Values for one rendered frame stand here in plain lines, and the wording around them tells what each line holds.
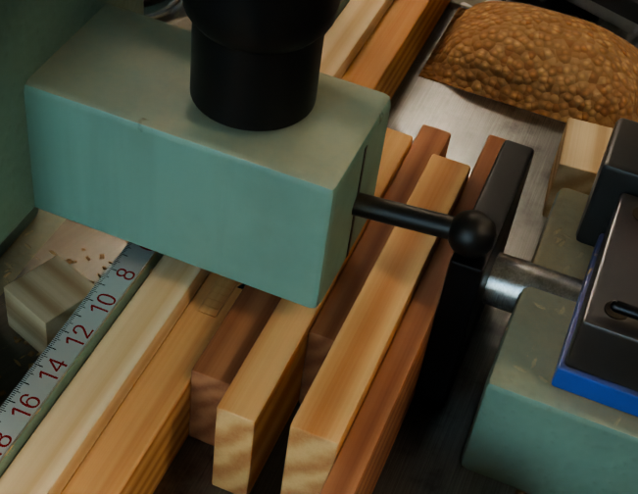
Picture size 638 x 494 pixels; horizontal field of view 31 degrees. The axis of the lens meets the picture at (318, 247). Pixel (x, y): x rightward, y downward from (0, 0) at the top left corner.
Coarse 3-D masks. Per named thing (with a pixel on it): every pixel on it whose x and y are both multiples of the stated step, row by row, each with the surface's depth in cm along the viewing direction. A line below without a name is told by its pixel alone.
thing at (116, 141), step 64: (64, 64) 47; (128, 64) 47; (64, 128) 46; (128, 128) 45; (192, 128) 44; (320, 128) 45; (384, 128) 48; (64, 192) 49; (128, 192) 47; (192, 192) 46; (256, 192) 44; (320, 192) 43; (192, 256) 48; (256, 256) 47; (320, 256) 45
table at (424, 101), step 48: (432, 48) 74; (432, 96) 70; (480, 96) 71; (480, 144) 67; (528, 144) 68; (528, 192) 65; (528, 240) 62; (480, 336) 56; (480, 384) 54; (288, 432) 51; (432, 432) 52; (192, 480) 49; (384, 480) 50; (432, 480) 50; (480, 480) 50
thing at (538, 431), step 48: (576, 192) 56; (576, 240) 53; (528, 288) 51; (528, 336) 49; (528, 384) 47; (480, 432) 49; (528, 432) 48; (576, 432) 46; (624, 432) 46; (528, 480) 50; (576, 480) 48; (624, 480) 47
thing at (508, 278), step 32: (512, 160) 51; (480, 192) 50; (512, 192) 50; (512, 256) 52; (448, 288) 48; (480, 288) 48; (512, 288) 51; (544, 288) 51; (576, 288) 51; (448, 320) 49; (448, 352) 50; (448, 384) 51
